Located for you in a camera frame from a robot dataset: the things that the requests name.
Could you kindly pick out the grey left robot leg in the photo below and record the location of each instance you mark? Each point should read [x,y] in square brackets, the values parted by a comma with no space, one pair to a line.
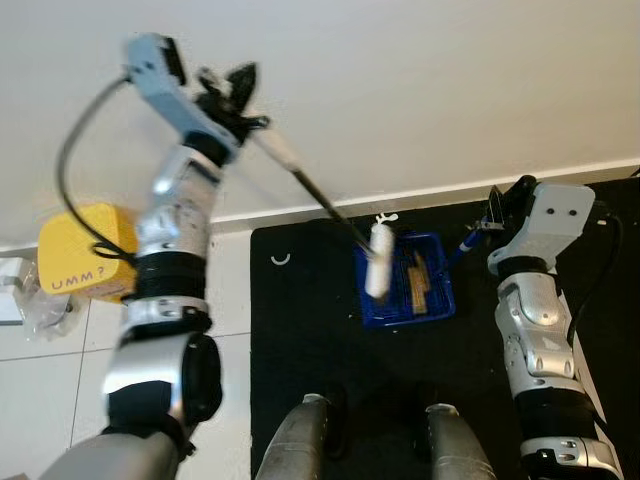
[300,445]

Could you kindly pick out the black-stick broom with white head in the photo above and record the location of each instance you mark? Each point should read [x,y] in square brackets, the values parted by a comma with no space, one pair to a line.
[380,265]

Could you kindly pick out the short brown wooden piece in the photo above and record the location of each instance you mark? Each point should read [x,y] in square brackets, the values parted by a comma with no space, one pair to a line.
[427,282]

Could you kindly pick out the clear plastic bag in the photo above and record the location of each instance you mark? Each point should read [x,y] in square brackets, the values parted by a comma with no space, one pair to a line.
[45,315]

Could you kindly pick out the yellow printed box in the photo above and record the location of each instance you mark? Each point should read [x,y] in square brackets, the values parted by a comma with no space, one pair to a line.
[85,250]

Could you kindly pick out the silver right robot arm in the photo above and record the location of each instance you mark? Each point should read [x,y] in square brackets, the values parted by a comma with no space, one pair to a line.
[540,340]

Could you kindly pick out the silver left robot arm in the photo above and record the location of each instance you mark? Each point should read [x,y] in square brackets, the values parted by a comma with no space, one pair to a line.
[160,280]

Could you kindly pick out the grey robot leg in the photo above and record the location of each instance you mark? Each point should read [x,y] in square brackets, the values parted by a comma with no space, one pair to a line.
[300,445]
[455,450]

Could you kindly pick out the long brown wooden piece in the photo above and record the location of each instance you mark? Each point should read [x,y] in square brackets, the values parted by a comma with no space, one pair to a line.
[416,290]

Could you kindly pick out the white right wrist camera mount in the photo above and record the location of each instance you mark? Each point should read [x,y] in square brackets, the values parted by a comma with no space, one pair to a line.
[550,225]

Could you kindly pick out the grey right robot leg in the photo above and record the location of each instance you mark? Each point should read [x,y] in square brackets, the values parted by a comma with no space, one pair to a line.
[455,450]

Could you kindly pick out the black floor mat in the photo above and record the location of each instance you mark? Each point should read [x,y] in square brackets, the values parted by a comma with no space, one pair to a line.
[320,360]

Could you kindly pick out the small white squiggly scrap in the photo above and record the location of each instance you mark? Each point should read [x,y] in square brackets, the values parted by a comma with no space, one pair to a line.
[386,218]

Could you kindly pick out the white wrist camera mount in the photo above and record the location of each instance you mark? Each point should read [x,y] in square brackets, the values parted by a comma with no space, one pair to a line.
[550,225]
[175,100]

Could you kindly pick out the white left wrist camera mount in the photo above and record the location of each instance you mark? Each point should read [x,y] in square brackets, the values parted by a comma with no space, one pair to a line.
[175,100]

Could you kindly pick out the small white curved scrap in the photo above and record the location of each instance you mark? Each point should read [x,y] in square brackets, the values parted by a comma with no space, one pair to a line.
[281,262]

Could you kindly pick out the white box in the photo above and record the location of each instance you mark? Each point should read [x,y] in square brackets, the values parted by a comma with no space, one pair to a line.
[12,290]

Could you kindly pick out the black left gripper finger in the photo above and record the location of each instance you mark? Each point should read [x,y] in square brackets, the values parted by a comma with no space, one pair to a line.
[236,85]
[251,82]

